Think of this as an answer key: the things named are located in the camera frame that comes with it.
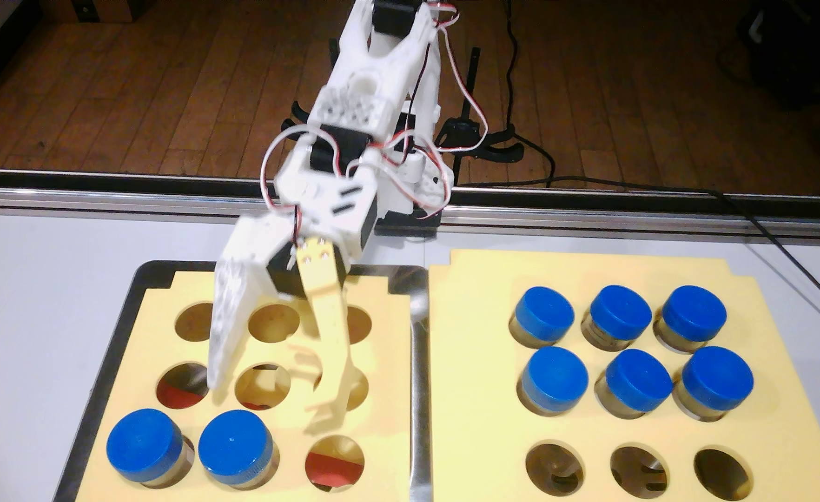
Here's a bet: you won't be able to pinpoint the aluminium table edge rail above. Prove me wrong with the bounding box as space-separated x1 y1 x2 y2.
0 167 820 241

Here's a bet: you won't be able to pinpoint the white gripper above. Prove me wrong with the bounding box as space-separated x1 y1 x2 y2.
206 143 379 435

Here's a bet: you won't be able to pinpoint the dark bulky object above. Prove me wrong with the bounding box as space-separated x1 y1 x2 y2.
720 0 820 109

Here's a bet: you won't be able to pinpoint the blue capped test tube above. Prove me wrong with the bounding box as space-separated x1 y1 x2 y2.
595 349 674 419
518 346 590 417
106 408 193 488
654 284 728 353
582 284 654 351
673 345 756 423
509 286 576 348
198 409 276 489

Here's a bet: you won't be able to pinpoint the black metal tray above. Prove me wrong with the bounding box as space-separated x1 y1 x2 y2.
53 259 433 502

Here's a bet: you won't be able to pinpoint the black hanging cable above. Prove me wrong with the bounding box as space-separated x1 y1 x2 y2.
504 0 557 185

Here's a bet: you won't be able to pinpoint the black bar clamp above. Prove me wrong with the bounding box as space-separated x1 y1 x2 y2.
281 36 344 144
438 45 526 165

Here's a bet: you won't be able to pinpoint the yellow foam rack in tray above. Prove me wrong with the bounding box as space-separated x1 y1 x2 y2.
75 270 413 502

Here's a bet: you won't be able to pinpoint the large yellow foam rack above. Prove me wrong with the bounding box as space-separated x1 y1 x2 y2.
429 247 820 502

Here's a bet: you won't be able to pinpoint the white red servo wires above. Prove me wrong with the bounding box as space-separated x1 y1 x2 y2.
260 0 489 217

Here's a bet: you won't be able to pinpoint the long black cable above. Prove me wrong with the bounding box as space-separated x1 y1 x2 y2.
452 174 820 330

